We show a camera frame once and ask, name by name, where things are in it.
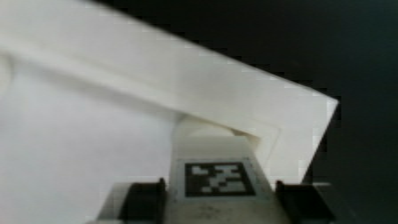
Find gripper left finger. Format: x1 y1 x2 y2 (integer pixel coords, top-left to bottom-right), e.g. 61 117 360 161
86 179 166 224

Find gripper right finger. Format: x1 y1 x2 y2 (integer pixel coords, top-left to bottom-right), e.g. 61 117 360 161
275 181 346 224

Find white leg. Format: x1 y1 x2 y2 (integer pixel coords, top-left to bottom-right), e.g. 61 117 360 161
165 116 291 224

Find white square tabletop part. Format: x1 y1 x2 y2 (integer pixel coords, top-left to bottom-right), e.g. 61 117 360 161
0 0 337 224

